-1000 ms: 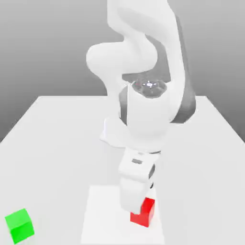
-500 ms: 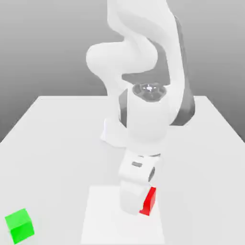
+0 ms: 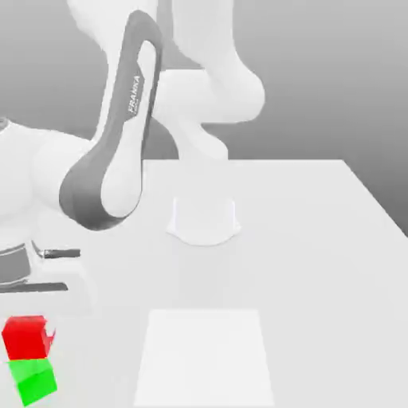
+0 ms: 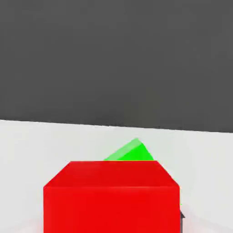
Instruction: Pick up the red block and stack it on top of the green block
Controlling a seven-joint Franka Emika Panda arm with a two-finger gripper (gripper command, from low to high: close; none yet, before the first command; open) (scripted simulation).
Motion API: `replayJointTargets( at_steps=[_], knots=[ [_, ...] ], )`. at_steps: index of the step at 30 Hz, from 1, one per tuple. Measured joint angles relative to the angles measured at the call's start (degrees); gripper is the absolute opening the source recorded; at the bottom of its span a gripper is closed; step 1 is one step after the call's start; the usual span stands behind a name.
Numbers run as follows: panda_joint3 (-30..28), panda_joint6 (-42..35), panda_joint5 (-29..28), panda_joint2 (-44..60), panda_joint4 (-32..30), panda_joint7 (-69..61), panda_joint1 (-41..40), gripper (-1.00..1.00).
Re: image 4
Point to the small red cube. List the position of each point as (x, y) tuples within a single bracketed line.
[(111, 203)]

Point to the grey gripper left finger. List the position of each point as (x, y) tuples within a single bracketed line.
[(37, 229)]

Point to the small green cube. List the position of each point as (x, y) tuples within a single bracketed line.
[(134, 153)]

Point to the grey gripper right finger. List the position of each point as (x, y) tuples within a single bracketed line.
[(182, 221)]

